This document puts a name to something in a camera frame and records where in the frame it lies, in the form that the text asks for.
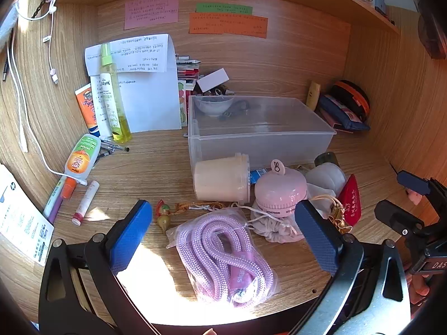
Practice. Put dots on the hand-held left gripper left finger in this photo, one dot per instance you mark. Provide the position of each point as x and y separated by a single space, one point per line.
131 233

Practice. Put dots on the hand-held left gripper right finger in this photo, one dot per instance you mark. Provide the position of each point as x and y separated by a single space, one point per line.
317 237

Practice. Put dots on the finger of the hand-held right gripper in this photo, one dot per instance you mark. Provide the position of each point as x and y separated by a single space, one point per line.
394 216
414 181

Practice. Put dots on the gourd charm with tassel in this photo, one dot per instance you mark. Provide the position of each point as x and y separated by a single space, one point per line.
163 220

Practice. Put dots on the red amulet pouch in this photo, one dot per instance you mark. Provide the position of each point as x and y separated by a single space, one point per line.
349 199

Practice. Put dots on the pink round gadget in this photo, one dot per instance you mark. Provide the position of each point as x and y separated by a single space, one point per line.
279 192

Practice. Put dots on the white fleece cloth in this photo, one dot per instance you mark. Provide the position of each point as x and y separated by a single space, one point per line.
326 178

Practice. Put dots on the cream plastic cup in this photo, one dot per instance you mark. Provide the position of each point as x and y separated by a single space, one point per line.
220 181

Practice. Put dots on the clear plastic storage box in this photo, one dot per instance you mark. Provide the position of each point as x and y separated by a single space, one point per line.
279 136

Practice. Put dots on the person's right hand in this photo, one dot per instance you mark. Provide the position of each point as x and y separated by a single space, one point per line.
420 289

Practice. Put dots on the white red lip balm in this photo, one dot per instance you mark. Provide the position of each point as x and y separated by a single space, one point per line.
85 202

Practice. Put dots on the purple pen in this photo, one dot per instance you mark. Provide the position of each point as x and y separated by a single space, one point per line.
52 206

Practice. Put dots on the black pen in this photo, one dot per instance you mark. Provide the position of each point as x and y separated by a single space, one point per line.
104 154

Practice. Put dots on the blue packet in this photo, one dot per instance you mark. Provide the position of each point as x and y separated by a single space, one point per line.
257 174

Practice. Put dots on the silver pen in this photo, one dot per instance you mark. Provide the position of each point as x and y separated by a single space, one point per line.
117 145

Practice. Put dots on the green orange squeeze bottle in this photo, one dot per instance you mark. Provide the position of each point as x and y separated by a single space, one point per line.
79 158

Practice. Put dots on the blue pencil case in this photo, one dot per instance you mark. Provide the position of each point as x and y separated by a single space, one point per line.
340 113

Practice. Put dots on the pink wallet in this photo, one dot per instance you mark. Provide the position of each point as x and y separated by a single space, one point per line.
330 120

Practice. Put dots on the black orange round case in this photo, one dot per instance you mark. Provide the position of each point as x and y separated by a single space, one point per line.
352 94

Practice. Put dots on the white printed card package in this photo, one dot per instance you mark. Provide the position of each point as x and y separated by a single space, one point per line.
24 223

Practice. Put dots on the white paper sheet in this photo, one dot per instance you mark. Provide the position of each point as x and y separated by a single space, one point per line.
150 104

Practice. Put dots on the yellow tube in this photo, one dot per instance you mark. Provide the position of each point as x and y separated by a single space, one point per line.
313 94

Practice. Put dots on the orange sunscreen tube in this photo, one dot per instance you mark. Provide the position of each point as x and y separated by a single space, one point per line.
86 106

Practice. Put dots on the fruit print card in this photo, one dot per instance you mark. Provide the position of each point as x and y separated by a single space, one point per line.
182 101

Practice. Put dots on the yellow spray bottle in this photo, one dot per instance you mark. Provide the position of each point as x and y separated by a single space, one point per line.
110 90

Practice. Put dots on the white bowl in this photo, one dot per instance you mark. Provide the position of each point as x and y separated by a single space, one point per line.
213 106

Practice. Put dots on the small white box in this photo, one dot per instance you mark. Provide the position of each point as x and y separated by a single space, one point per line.
213 80

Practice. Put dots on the stack of booklets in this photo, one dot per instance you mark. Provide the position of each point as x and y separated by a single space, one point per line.
188 68

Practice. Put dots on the small blue box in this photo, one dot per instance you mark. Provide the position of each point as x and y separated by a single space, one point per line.
379 3

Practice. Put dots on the pink paper note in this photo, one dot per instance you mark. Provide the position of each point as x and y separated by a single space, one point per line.
152 11

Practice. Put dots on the orange paper note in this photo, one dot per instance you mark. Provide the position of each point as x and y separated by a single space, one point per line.
227 25

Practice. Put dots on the green paper note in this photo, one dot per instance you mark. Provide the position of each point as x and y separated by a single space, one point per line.
223 8

